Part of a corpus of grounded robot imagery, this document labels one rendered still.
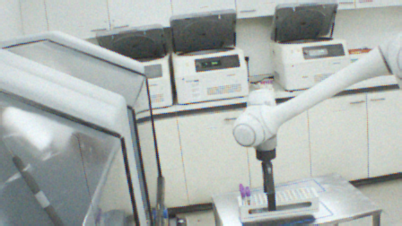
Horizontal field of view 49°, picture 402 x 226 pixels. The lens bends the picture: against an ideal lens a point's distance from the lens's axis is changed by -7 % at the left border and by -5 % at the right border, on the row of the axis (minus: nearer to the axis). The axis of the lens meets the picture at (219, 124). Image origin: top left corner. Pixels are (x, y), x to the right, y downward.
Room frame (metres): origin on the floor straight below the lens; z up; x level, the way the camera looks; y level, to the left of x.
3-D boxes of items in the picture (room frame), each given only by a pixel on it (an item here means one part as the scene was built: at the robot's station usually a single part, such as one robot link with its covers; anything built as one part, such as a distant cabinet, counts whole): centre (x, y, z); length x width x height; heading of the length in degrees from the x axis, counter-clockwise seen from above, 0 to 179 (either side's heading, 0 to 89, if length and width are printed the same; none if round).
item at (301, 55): (3.90, -0.81, 1.25); 0.62 x 0.56 x 0.69; 3
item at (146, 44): (3.81, 0.62, 1.22); 0.62 x 0.56 x 0.64; 2
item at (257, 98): (1.60, -0.15, 1.25); 0.13 x 0.11 x 0.16; 159
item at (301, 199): (1.61, -0.18, 0.88); 0.30 x 0.10 x 0.06; 91
